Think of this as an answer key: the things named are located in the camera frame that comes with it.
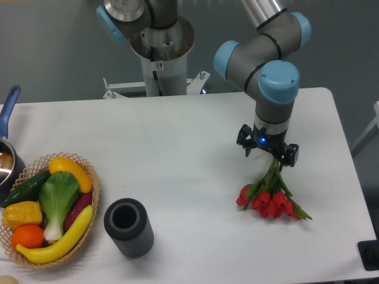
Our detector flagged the beige round object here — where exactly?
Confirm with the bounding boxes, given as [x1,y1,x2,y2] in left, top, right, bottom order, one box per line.
[0,275,19,284]

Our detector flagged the green bok choy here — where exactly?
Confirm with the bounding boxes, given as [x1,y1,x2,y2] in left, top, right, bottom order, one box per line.
[38,171,79,243]

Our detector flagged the green cucumber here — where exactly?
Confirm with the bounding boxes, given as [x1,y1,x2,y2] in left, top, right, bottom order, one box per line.
[1,170,50,208]

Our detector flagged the dark grey ribbed vase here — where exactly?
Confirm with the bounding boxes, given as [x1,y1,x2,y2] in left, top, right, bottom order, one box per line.
[103,198,155,258]

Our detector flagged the yellow bell pepper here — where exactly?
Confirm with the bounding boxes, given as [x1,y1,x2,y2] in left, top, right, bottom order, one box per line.
[2,201,43,229]

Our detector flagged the yellow squash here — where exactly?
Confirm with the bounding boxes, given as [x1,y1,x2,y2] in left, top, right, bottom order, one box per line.
[48,156,93,193]

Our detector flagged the yellow banana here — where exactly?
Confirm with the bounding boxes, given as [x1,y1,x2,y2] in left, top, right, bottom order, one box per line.
[16,205,94,264]

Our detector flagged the woven wicker basket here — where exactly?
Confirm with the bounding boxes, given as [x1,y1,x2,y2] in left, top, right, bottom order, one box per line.
[1,152,99,269]

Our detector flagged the blue handled saucepan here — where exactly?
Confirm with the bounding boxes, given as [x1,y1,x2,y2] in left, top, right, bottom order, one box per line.
[1,85,25,202]

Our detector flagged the purple eggplant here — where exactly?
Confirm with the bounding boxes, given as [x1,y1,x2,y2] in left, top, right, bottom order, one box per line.
[63,192,92,231]

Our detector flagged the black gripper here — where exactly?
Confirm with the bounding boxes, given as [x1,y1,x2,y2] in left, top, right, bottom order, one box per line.
[236,123,299,171]

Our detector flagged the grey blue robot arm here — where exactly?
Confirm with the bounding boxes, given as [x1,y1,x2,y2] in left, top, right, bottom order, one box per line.
[96,1,311,167]

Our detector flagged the red tulip bouquet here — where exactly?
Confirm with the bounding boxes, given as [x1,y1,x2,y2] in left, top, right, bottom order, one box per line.
[236,159,312,221]

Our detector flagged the white frame at right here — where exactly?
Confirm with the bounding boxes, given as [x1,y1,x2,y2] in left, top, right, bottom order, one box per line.
[351,101,378,159]

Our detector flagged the orange fruit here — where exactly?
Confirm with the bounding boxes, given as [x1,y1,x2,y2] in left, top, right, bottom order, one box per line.
[11,224,44,249]

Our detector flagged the black device at table edge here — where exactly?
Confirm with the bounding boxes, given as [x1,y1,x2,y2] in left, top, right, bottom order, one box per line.
[357,240,378,271]

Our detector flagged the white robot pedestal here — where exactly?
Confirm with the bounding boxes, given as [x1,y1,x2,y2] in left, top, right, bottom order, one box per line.
[103,16,210,99]

